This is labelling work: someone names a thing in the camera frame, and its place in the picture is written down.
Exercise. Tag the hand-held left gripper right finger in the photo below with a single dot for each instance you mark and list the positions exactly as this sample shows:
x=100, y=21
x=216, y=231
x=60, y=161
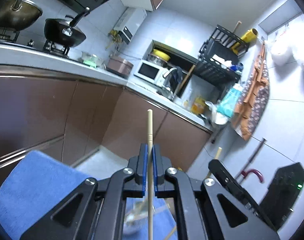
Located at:
x=155, y=170

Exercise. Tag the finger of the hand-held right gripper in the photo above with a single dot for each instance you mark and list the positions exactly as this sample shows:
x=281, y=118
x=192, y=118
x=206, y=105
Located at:
x=224, y=175

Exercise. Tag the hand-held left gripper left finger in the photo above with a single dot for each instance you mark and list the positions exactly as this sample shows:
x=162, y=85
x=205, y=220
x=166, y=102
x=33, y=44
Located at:
x=145, y=170

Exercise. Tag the clear plastic container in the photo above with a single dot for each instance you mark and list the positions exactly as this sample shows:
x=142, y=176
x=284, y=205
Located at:
x=137, y=220

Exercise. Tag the hanging kitchen utensils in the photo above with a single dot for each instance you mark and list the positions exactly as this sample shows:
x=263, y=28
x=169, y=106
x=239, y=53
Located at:
x=115, y=36

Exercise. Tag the yellow bottle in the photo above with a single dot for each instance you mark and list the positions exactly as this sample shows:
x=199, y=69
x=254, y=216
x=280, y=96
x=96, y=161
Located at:
x=198, y=106

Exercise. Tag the teal plastic pack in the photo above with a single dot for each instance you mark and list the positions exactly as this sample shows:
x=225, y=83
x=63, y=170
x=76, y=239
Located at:
x=229, y=101

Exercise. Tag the orange patterned apron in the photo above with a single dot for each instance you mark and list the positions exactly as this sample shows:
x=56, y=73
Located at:
x=256, y=97

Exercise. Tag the wooden rolling pin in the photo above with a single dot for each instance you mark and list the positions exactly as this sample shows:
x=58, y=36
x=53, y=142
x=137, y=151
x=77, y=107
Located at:
x=185, y=78

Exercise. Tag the dark cloth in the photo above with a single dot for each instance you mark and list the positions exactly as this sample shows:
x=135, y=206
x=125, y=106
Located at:
x=178, y=76

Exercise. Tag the chrome faucet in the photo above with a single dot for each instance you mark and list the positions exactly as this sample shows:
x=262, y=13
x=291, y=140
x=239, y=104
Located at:
x=167, y=73

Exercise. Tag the white microwave oven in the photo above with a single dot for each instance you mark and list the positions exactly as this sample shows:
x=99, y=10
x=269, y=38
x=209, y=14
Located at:
x=148, y=72

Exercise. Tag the glass bowl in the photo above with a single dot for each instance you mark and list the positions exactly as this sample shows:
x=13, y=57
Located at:
x=155, y=60

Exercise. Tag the grey kitchen countertop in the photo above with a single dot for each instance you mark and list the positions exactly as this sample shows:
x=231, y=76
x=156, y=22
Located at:
x=92, y=71

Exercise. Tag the yellow bowl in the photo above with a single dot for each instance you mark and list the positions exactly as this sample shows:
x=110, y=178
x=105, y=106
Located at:
x=162, y=54

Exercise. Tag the blue fleece towel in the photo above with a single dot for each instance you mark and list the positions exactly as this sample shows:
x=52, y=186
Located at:
x=29, y=180

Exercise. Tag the green lidded food container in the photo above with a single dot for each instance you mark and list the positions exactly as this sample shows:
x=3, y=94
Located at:
x=92, y=61

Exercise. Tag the black dish rack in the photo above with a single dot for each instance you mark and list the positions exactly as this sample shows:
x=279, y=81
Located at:
x=216, y=47

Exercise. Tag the white plastic bag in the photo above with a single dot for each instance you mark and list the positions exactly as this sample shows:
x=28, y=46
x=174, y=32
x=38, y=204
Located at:
x=284, y=50

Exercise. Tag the yellow roll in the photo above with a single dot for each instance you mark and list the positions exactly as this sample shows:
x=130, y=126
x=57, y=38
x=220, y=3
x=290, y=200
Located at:
x=249, y=36

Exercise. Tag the white water heater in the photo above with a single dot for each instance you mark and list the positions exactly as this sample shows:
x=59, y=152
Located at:
x=132, y=20

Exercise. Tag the gas stove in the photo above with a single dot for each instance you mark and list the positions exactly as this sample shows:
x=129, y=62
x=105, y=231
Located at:
x=50, y=48

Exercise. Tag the black frying pan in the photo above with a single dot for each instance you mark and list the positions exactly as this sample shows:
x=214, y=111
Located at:
x=64, y=36

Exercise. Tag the brass coloured wok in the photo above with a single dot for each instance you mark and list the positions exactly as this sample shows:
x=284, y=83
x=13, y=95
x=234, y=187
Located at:
x=17, y=15

